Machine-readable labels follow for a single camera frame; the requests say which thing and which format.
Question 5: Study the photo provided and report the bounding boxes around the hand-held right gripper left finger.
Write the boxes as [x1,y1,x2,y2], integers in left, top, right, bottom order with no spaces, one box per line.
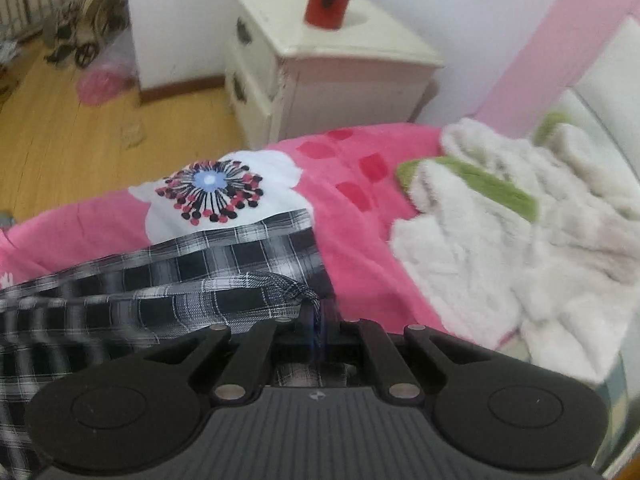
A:
[142,305,318,405]

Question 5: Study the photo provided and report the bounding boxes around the white fluffy blanket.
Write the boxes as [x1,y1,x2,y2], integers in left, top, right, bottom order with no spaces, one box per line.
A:
[390,110,640,386]

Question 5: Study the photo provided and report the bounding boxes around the wheelchair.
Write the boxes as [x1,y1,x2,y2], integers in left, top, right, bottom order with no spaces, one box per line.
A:
[42,0,128,68]

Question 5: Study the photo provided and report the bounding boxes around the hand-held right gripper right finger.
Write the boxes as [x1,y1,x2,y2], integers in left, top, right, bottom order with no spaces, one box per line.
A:
[320,309,493,403]

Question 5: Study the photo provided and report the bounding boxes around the pink plastic bag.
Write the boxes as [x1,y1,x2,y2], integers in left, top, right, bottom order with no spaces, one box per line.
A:
[77,42,138,106]

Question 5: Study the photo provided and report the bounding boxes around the pink headboard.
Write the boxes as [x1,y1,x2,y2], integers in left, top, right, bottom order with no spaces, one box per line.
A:
[472,0,640,136]

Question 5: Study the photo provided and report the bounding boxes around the cream nightstand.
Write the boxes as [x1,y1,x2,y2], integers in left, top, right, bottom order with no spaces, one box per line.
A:
[224,0,446,148]

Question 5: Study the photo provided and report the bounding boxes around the black white plaid pants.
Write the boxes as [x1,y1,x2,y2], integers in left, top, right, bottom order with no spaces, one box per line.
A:
[0,210,336,476]

